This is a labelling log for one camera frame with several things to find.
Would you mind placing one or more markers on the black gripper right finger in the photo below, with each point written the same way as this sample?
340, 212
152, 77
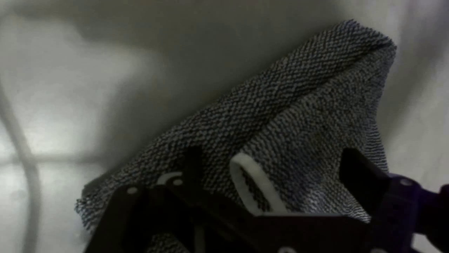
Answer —
407, 215

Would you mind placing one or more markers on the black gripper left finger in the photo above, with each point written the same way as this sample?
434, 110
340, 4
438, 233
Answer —
140, 219

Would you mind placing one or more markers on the grey striped towel white trim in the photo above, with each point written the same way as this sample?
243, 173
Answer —
289, 107

